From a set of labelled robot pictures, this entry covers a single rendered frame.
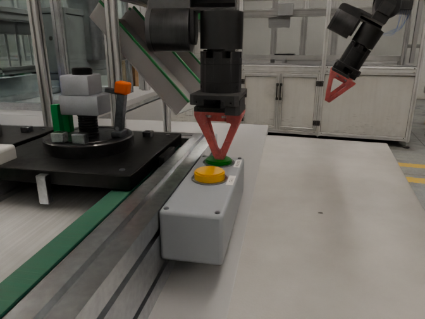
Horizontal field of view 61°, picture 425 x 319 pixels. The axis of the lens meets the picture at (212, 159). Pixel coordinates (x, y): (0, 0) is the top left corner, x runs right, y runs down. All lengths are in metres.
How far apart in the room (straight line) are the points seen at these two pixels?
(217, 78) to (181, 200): 0.17
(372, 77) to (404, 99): 0.43
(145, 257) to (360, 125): 4.35
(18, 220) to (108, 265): 0.24
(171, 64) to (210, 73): 0.42
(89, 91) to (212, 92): 0.19
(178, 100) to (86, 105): 0.24
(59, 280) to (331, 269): 0.33
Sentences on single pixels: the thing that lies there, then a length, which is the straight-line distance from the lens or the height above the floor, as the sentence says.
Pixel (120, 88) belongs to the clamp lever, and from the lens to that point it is 0.57.
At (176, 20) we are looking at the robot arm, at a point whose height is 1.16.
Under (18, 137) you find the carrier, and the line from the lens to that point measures 0.74.
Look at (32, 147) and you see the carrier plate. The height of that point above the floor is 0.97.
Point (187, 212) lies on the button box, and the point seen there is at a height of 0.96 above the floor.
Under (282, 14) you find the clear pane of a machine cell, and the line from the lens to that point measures 4.58.
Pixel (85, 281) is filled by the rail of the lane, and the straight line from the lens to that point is 0.30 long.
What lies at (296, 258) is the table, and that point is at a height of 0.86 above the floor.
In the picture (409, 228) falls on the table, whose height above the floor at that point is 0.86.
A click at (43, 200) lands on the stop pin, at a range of 0.53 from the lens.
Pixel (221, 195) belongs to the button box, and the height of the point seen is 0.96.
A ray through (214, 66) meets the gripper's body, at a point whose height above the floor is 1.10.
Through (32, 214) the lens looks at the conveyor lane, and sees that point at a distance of 0.54.
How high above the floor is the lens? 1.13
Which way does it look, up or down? 17 degrees down
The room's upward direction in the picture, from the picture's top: straight up
